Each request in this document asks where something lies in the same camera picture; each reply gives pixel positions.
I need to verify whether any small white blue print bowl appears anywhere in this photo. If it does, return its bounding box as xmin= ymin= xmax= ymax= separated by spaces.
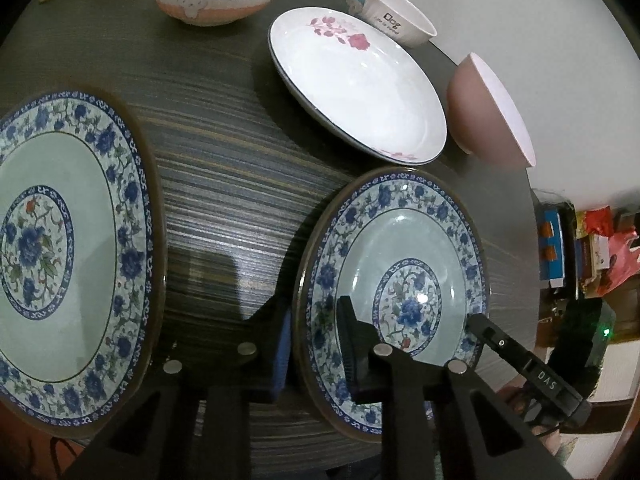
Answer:
xmin=346 ymin=0 xmax=438 ymax=49

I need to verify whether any small blue floral plate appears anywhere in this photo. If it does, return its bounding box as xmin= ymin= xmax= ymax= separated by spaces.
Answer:
xmin=292 ymin=167 xmax=488 ymax=445

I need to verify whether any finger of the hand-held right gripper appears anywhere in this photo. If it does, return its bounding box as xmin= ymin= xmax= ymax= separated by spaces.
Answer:
xmin=466 ymin=313 xmax=592 ymax=430

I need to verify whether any large blue floral plate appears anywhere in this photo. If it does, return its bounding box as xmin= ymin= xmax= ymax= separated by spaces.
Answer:
xmin=0 ymin=89 xmax=168 ymax=436

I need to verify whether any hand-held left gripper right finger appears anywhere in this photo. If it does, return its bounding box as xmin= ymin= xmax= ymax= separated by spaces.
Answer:
xmin=336 ymin=295 xmax=553 ymax=480

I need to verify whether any white plate with pink flowers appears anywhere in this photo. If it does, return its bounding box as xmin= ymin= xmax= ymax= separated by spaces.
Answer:
xmin=268 ymin=7 xmax=447 ymax=165

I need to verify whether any pink bowl with white inside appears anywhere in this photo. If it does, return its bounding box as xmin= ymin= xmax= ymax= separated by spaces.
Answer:
xmin=446 ymin=52 xmax=537 ymax=169

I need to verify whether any blue box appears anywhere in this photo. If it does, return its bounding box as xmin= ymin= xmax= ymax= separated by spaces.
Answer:
xmin=537 ymin=205 xmax=569 ymax=288

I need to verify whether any red plastic bag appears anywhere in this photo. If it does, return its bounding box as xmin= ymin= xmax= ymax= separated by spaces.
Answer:
xmin=575 ymin=207 xmax=640 ymax=296

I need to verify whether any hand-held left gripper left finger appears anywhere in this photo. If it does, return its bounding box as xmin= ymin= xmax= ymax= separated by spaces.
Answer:
xmin=65 ymin=294 xmax=293 ymax=480

